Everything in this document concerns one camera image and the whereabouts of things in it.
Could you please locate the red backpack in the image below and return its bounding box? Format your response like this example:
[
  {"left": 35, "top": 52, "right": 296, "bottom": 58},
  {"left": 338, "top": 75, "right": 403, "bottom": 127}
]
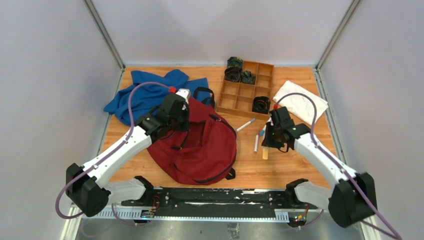
[{"left": 147, "top": 87, "right": 237, "bottom": 185}]

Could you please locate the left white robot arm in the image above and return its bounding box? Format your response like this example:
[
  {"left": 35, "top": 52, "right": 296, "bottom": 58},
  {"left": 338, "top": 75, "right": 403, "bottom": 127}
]
[{"left": 65, "top": 88, "right": 191, "bottom": 217}]

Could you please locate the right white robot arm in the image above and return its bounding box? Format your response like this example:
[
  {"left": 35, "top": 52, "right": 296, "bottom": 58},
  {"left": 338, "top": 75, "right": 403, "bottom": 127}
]
[{"left": 262, "top": 107, "right": 377, "bottom": 228}]

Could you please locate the blue capped white marker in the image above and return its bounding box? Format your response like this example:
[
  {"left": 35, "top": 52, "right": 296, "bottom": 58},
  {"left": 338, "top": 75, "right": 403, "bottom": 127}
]
[{"left": 259, "top": 124, "right": 267, "bottom": 137}]

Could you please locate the brown capped white marker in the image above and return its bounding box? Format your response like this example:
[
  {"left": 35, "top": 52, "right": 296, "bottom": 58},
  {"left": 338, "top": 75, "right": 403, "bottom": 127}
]
[{"left": 253, "top": 131, "right": 260, "bottom": 154}]

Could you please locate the purple capped white marker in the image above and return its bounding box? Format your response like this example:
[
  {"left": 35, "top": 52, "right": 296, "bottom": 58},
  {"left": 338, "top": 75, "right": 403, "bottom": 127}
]
[{"left": 236, "top": 118, "right": 256, "bottom": 132}]

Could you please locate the rolled tie with orange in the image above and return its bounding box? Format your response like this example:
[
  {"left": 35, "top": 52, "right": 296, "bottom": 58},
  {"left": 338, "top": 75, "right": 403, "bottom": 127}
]
[{"left": 252, "top": 96, "right": 271, "bottom": 115}]

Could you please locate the white folded cloth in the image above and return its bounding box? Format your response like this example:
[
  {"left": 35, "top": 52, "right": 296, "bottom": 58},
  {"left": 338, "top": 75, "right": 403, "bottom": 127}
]
[{"left": 272, "top": 80, "right": 328, "bottom": 125}]

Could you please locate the blue cloth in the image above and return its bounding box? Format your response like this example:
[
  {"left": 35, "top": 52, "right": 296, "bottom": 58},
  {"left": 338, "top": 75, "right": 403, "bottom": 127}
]
[{"left": 103, "top": 69, "right": 209, "bottom": 126}]

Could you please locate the wooden divided tray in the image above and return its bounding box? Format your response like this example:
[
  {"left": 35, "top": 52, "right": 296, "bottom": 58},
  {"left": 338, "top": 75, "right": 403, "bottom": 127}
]
[{"left": 216, "top": 60, "right": 275, "bottom": 120}]

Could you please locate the rolled green tie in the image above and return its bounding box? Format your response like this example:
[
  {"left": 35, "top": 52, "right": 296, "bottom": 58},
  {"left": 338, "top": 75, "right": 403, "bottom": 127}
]
[{"left": 240, "top": 70, "right": 256, "bottom": 85}]

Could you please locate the rolled dark tie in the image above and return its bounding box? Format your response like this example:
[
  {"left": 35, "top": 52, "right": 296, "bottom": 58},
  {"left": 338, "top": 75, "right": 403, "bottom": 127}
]
[{"left": 224, "top": 66, "right": 242, "bottom": 83}]

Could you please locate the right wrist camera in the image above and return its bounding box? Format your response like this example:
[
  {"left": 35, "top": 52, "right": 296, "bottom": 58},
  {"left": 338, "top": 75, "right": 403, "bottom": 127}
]
[{"left": 267, "top": 117, "right": 274, "bottom": 126}]

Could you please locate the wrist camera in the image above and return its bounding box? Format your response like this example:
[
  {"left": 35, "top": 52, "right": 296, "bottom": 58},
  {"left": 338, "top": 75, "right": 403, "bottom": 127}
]
[
  {"left": 267, "top": 117, "right": 274, "bottom": 126},
  {"left": 176, "top": 88, "right": 191, "bottom": 104}
]

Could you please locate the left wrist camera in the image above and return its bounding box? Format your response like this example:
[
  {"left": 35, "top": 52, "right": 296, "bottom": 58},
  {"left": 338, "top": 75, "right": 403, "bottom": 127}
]
[{"left": 176, "top": 88, "right": 191, "bottom": 104}]

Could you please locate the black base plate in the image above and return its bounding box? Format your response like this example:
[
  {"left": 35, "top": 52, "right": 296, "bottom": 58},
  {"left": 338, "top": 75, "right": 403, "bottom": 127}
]
[{"left": 121, "top": 187, "right": 316, "bottom": 221}]

